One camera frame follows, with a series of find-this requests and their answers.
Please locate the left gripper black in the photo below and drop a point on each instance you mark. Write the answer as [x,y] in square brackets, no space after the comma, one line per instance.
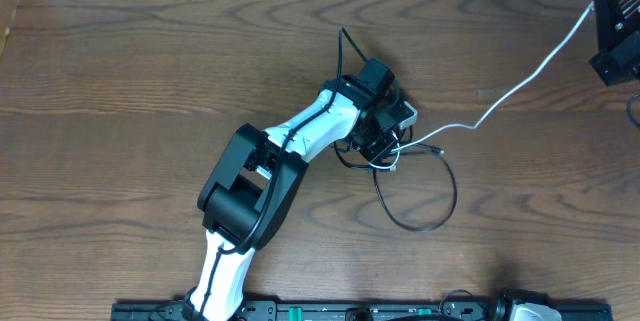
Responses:
[379,142]

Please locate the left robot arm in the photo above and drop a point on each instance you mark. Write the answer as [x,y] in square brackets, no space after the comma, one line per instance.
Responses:
[251,189]

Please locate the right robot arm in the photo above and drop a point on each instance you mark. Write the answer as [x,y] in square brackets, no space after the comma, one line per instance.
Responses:
[617,59]

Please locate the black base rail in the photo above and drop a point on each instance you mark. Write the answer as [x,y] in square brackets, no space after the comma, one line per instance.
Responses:
[458,304]

